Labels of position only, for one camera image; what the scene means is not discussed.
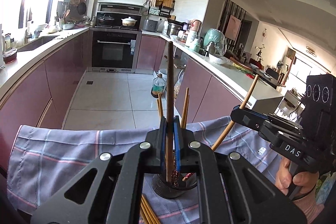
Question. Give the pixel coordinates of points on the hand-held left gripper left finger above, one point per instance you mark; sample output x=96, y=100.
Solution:
x=163, y=140

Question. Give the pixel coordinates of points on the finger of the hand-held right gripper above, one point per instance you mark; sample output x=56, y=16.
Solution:
x=260, y=113
x=246, y=120

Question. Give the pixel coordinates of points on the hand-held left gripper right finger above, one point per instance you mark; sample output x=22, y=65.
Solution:
x=177, y=142

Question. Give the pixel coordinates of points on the light bamboo single chopstick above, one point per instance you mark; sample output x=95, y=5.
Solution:
x=250, y=90

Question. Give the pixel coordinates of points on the black mesh utensil holder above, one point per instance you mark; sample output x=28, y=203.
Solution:
x=168, y=192

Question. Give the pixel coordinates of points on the dark brown single chopstick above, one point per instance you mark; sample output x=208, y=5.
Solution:
x=170, y=82

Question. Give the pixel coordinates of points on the person's right forearm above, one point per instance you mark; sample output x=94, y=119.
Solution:
x=309, y=205

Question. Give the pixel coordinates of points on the person's right hand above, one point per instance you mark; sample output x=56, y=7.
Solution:
x=305, y=179

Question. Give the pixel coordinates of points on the pink kitchen base cabinet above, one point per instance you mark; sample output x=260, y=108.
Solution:
x=204, y=90
x=52, y=77

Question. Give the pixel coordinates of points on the green plastic-covered object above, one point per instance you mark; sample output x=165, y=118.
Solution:
x=214, y=36

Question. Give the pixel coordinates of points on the pale green canister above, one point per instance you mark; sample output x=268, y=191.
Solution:
x=195, y=46

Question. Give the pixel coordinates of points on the floor drain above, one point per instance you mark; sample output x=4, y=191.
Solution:
x=89, y=82

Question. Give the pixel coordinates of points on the grey plaid cloth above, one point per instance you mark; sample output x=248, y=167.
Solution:
x=65, y=155

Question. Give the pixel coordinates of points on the black built-in oven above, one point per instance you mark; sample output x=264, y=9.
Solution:
x=113, y=52

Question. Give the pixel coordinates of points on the pink thermos jug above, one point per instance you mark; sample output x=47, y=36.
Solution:
x=195, y=27

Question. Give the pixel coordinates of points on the stainless steel pot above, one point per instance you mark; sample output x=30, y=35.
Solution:
x=174, y=29

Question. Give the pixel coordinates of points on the white casserole pot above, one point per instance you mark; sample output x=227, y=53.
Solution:
x=130, y=22

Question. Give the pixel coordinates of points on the black wok with lid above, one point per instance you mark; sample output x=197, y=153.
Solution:
x=105, y=20

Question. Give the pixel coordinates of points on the black range hood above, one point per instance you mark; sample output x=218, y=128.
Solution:
x=119, y=8

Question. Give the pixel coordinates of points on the metal bowl with vegetables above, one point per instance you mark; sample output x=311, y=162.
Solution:
x=68, y=26

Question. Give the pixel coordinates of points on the hanging black frying pan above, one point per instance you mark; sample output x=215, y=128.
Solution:
x=82, y=8

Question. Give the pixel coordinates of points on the utensil crock with spatulas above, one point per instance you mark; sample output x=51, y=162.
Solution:
x=61, y=23

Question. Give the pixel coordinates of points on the kitchen sink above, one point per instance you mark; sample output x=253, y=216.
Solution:
x=36, y=43

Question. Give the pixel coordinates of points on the metal faucet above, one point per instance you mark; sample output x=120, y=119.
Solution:
x=27, y=36

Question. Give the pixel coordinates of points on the dark red bowl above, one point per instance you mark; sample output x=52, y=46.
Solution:
x=10, y=56

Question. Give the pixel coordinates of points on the pink wall picture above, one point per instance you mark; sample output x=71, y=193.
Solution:
x=233, y=27

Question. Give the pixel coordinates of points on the black wall shelf rack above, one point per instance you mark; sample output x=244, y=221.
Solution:
x=165, y=10

